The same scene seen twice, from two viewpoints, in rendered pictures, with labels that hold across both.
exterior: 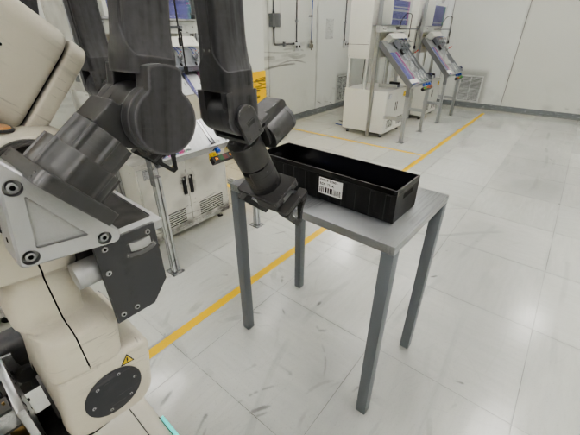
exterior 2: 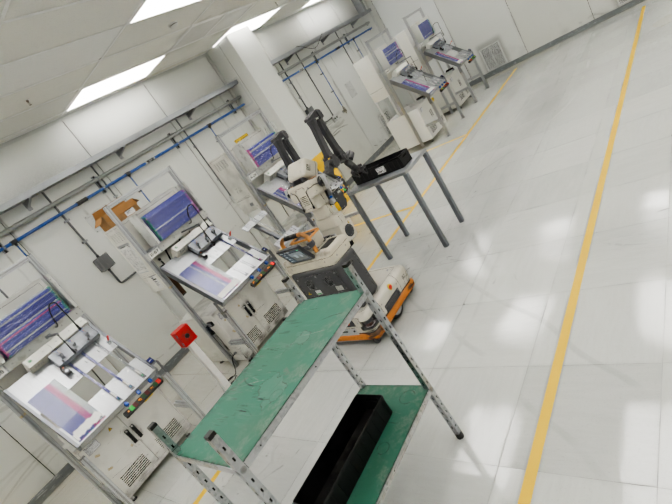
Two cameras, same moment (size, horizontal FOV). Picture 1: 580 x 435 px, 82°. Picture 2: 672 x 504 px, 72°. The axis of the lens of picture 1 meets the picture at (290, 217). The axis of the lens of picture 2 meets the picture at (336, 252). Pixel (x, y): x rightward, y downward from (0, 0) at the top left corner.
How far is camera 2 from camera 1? 3.13 m
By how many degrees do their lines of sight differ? 14
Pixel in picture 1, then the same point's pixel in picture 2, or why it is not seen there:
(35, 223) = (329, 181)
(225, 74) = (338, 151)
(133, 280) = (341, 199)
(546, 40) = not seen: outside the picture
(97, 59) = not seen: hidden behind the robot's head
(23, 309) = (326, 211)
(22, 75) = (313, 168)
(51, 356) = (335, 218)
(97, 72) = not seen: hidden behind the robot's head
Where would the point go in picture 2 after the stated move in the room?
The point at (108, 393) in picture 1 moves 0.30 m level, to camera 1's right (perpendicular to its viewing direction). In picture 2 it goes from (348, 229) to (381, 209)
